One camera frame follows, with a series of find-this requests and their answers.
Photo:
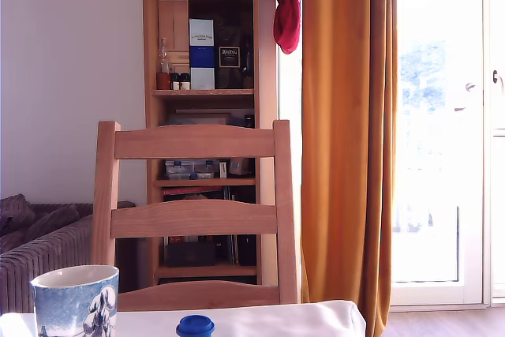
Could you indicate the blue white patterned coffee cup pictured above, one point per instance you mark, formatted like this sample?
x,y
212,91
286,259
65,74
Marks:
x,y
71,301

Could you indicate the small white carton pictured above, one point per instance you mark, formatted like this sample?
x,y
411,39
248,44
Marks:
x,y
223,169

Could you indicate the wooden ladder-back chair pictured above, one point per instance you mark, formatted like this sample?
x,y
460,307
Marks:
x,y
197,141

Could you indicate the clear plastic storage box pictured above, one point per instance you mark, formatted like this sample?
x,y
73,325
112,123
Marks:
x,y
189,169

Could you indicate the orange curtain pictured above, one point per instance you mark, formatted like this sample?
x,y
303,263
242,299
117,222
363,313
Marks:
x,y
339,116

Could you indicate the black bottle box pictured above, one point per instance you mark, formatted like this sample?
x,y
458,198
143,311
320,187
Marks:
x,y
229,57

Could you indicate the small dark spice jar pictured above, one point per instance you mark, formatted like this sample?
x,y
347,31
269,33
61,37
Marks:
x,y
185,81
175,81

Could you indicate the blue and white carton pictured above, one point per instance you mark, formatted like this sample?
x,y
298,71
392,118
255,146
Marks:
x,y
201,57

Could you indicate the red brown jar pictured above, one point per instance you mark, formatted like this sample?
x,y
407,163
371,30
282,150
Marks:
x,y
163,81

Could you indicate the clear glass bottle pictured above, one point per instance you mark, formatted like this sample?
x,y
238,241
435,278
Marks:
x,y
163,57

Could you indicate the red knotted cloth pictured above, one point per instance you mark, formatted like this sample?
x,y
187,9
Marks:
x,y
287,17

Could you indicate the light wooden box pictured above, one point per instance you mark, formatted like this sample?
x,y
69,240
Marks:
x,y
173,21

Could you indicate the white tablecloth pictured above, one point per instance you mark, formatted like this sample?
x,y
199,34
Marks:
x,y
276,319

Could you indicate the white balcony door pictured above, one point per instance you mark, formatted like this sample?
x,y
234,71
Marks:
x,y
438,155

